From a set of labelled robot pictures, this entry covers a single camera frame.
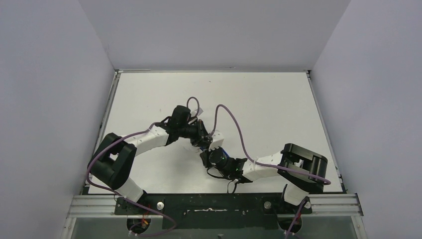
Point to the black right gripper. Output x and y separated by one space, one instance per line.
207 161

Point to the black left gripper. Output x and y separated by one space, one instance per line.
201 132

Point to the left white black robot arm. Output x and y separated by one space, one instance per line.
113 160

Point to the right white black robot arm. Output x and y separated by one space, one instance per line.
303 169

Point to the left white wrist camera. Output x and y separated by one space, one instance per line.
197 112

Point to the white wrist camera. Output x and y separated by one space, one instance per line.
217 139
197 112

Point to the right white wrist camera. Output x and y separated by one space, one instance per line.
217 139

